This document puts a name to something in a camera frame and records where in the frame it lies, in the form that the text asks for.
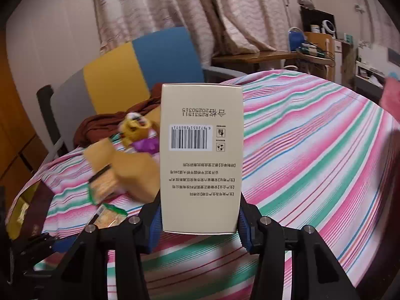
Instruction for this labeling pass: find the green snack packet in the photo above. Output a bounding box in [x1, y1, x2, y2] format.
[88, 164, 121, 205]
[92, 203, 128, 229]

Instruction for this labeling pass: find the purple foil packet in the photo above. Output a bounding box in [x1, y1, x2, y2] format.
[132, 137, 159, 155]

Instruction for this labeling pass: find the beige barcode carton box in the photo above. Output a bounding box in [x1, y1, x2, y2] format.
[159, 83, 244, 235]

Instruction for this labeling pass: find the striped bed sheet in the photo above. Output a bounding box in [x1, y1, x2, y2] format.
[1, 70, 399, 299]

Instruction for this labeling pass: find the dark red garment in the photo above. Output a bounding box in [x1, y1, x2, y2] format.
[72, 83, 162, 148]

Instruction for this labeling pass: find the dark box beside bed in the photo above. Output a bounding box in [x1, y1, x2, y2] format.
[6, 181, 54, 242]

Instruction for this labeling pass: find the grey yellow blue chair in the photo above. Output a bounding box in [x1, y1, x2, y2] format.
[36, 27, 244, 159]

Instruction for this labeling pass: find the wooden desk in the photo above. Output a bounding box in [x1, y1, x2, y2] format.
[211, 51, 335, 74]

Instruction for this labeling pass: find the pink pillow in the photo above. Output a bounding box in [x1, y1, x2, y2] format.
[379, 76, 400, 123]

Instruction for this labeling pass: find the blue jug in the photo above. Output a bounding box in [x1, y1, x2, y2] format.
[288, 27, 306, 52]

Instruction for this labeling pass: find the pink patterned curtain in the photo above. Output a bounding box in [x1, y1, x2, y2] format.
[93, 0, 290, 65]

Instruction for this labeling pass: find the black shelf with items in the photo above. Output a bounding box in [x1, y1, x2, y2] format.
[300, 6, 337, 38]

